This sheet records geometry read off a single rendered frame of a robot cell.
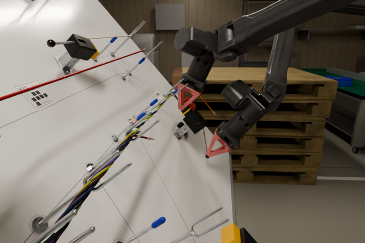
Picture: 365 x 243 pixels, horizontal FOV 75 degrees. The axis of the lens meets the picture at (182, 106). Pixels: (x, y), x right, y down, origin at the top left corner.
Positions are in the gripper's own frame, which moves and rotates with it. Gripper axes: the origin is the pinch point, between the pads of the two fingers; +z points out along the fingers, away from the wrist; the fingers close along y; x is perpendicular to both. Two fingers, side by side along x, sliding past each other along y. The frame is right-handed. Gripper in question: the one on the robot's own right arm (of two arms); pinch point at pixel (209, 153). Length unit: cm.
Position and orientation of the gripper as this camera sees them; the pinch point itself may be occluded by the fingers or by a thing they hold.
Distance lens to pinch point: 72.9
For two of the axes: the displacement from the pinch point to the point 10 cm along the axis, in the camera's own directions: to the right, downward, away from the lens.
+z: -6.4, 7.1, 3.0
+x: 7.3, 6.8, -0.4
